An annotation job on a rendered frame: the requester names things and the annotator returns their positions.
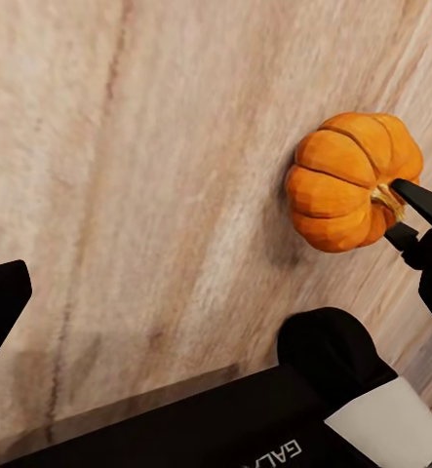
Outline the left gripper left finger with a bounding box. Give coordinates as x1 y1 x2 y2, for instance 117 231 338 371
0 259 32 348

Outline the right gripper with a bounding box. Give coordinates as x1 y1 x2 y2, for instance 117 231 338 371
384 178 432 270

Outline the pumpkin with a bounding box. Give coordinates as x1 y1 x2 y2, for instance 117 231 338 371
285 112 423 254

